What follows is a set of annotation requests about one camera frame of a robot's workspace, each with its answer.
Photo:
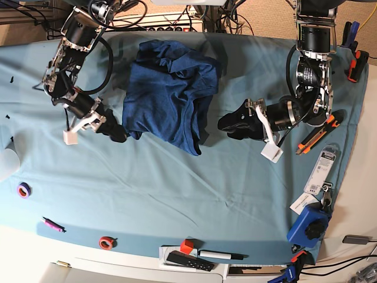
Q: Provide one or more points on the white paper tag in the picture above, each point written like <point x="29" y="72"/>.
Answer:
<point x="302" y="201"/>

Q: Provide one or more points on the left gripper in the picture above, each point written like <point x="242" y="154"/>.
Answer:
<point x="244" y="123"/>

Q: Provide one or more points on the blue box with knob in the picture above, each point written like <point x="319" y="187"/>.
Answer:
<point x="310" y="226"/>

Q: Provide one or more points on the blue t-shirt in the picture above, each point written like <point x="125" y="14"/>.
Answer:
<point x="169" y="92"/>

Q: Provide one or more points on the power strip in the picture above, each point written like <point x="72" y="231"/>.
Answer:
<point x="172" y="21"/>

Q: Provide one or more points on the red cube block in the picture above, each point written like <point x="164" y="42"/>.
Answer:
<point x="187" y="246"/>

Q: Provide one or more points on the orange black utility knife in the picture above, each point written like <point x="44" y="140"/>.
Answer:
<point x="318" y="134"/>

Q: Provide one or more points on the metal keys carabiner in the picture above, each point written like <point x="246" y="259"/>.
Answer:
<point x="326" y="196"/>

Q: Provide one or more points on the blue black clamp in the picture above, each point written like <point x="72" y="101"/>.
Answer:
<point x="349" y="34"/>

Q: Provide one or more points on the light blue table cloth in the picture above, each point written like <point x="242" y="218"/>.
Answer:
<point x="148" y="193"/>

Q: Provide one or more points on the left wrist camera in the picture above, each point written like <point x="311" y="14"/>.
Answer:
<point x="272" y="152"/>

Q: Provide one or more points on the black remote control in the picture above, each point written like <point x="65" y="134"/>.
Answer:
<point x="189" y="261"/>

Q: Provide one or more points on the grey adapter box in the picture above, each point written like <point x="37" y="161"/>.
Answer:
<point x="356" y="239"/>

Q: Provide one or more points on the red tape roll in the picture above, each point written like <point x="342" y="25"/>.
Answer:
<point x="107" y="242"/>

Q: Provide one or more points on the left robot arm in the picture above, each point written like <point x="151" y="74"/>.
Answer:
<point x="308" y="79"/>

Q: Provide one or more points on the white translucent cup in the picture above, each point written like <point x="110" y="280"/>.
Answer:
<point x="9" y="163"/>

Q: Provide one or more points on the packaged tool blister card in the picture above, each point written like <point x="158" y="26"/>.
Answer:
<point x="321" y="169"/>

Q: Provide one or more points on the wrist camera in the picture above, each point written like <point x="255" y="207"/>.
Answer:
<point x="272" y="152"/>
<point x="70" y="137"/>

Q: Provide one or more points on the white black marker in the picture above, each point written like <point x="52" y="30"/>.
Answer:
<point x="220" y="255"/>

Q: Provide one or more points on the pink marker pen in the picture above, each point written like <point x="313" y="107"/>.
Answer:
<point x="53" y="225"/>

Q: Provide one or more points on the orange black clamp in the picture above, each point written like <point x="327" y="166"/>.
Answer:
<point x="357" y="65"/>

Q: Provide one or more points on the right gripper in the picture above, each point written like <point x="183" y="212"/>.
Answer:
<point x="91" y="114"/>

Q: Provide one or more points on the blue orange bottom clamp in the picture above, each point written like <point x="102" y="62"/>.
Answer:
<point x="293" y="271"/>

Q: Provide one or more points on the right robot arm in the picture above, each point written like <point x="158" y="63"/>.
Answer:
<point x="81" y="33"/>

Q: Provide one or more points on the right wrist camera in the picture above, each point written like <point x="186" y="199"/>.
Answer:
<point x="70" y="137"/>

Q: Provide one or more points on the purple tape roll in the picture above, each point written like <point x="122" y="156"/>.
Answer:
<point x="24" y="190"/>

